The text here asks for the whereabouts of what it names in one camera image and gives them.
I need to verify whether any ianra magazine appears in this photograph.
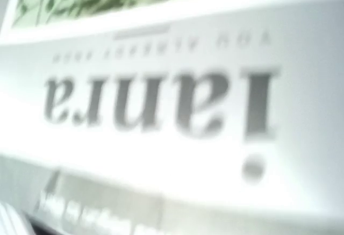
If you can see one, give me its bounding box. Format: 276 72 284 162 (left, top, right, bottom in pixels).
1 0 343 234

